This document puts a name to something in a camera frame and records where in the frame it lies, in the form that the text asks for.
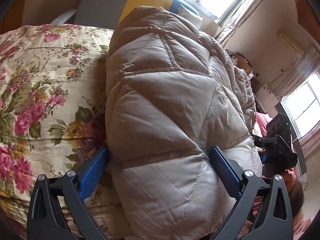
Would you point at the wooden bedside shelf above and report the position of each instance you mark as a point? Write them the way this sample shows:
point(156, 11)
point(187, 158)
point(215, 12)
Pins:
point(241, 62)

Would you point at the floral bed quilt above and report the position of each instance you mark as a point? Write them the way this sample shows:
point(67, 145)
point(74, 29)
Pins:
point(52, 109)

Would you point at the beige quilted down jacket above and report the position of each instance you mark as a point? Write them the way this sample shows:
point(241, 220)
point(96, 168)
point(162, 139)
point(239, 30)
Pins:
point(173, 93)

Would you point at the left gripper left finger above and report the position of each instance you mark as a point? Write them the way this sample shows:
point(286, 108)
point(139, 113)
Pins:
point(45, 215)

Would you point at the grey yellow blue headboard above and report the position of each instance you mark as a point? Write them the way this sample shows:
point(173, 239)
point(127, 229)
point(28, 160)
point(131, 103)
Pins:
point(108, 13)

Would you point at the grey bed side rail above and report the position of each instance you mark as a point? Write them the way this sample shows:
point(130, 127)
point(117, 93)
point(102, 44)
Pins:
point(63, 18)

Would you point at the brown wooden wardrobe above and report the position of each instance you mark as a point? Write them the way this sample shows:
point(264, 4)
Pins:
point(11, 14)

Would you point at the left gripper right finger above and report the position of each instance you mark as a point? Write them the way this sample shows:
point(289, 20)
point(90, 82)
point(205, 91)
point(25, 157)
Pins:
point(274, 217)

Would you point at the deer print pillow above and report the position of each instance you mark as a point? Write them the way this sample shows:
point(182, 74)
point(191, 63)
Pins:
point(190, 16)

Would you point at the person's right hand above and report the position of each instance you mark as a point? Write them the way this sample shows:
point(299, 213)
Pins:
point(293, 186)

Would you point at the right patterned curtain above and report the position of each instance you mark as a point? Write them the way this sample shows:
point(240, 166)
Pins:
point(236, 19)

